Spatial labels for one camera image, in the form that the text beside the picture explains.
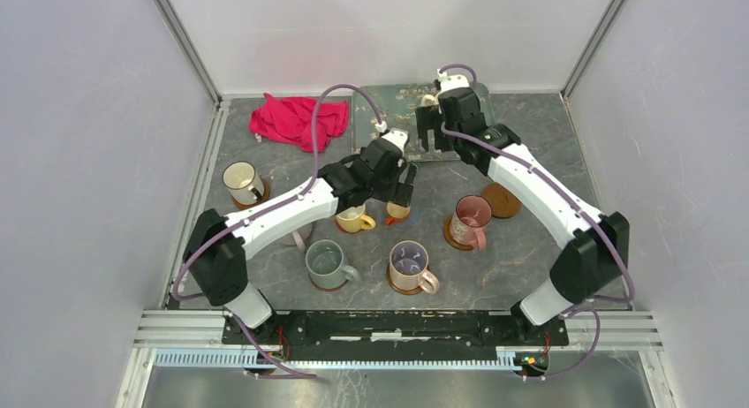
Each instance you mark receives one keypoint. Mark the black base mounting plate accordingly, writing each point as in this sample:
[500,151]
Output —
[405,335]

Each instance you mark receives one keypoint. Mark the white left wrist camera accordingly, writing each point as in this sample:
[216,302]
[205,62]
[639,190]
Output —
[398,137]

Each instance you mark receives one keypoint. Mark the beige pink tall mug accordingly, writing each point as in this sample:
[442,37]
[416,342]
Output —
[409,267]

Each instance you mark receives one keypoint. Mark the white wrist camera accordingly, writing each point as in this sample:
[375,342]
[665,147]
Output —
[398,137]
[447,82]

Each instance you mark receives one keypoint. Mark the yellow ceramic mug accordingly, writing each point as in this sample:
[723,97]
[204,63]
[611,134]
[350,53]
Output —
[355,219]

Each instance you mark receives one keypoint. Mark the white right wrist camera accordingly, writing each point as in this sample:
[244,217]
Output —
[447,82]

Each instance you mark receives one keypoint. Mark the small orange cup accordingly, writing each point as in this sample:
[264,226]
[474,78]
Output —
[396,213]

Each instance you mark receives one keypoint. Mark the crumpled red cloth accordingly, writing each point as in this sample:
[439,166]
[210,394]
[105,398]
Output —
[289,120]

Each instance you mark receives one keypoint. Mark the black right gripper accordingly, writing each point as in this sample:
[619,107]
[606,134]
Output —
[429,117]

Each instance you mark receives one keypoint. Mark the blue round coaster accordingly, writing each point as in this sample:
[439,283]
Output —
[408,221]

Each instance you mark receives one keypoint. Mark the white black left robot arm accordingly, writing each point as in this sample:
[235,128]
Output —
[220,245]

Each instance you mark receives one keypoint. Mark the grey-green ceramic mug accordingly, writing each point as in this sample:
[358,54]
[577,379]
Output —
[327,265]

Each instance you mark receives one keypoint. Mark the glossy wooden ridged coaster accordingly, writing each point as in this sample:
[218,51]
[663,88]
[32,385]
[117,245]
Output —
[337,288]

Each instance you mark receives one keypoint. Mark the green floral serving tray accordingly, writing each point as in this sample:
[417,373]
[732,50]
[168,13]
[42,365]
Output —
[395,104]

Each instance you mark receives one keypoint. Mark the cream yellow mug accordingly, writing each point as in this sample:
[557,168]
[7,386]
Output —
[430,101]

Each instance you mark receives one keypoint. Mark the lilac ceramic mug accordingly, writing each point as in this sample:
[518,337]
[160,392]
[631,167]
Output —
[297,237]

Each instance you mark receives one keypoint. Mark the white mug black handle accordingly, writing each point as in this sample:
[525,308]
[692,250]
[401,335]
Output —
[244,183]

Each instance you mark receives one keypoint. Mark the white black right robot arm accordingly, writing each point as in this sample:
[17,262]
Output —
[594,247]

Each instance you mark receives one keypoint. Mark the pink floral patterned mug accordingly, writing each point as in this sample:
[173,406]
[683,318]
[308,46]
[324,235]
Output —
[469,220]

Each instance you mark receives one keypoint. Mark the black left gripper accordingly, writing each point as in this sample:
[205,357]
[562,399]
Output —
[399,192]

